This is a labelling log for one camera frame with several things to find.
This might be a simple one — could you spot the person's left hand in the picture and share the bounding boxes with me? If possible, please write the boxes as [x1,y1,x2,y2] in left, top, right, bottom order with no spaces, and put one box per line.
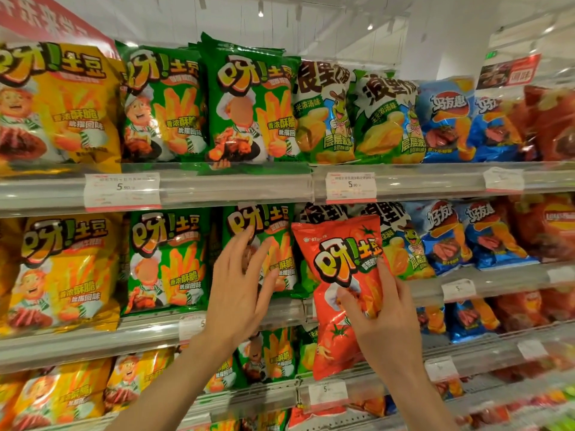
[204,225,280,351]

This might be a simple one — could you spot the person's right hand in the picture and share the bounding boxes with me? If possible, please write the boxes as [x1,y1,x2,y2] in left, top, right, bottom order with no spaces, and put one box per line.
[337,258,426,382]

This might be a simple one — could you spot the red tomato snack packet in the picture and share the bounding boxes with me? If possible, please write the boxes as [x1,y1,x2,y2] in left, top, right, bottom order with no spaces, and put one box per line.
[287,406,347,431]
[291,215,392,381]

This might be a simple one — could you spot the person's right forearm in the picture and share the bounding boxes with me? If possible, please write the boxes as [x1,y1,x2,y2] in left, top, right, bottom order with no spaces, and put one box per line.
[379,365,460,431]

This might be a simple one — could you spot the green fries snack packet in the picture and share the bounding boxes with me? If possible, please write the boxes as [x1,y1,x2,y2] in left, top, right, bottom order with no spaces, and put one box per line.
[115,40,208,163]
[204,354,240,394]
[236,327,298,385]
[120,209,212,316]
[222,204,309,300]
[198,32,311,175]

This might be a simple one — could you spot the blue crisps packet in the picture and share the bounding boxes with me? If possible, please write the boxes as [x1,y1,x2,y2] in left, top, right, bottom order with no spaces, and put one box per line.
[447,298,500,344]
[456,198,540,271]
[468,92,527,163]
[415,306,447,335]
[415,77,478,164]
[404,199,473,277]

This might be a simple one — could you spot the white price label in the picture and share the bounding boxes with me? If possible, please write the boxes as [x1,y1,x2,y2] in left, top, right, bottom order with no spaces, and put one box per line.
[441,278,477,304]
[308,380,349,407]
[178,314,207,342]
[483,167,526,194]
[84,172,162,213]
[424,356,459,383]
[517,339,549,362]
[325,171,377,205]
[547,266,575,284]

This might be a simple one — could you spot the yellow fries snack packet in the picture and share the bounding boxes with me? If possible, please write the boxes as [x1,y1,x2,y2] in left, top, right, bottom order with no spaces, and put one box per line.
[0,42,123,176]
[11,358,113,431]
[0,214,123,338]
[0,371,28,431]
[104,347,176,413]

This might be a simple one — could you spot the red crisps packet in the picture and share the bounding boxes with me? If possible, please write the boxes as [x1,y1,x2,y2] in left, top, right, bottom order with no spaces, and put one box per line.
[509,194,575,263]
[522,85,575,163]
[540,287,575,322]
[493,292,551,333]

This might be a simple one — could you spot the red and black shelf sign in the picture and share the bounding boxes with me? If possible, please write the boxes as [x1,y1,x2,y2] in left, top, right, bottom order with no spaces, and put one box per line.
[476,54,542,90]

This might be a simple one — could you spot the red hanging banner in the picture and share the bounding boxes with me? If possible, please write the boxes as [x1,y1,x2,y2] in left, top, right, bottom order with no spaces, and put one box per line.
[0,0,118,59]

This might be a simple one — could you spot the clear plastic shelf rail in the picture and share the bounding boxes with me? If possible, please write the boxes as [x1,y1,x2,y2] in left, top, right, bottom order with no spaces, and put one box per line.
[0,262,575,374]
[341,368,575,431]
[0,161,575,219]
[177,321,575,430]

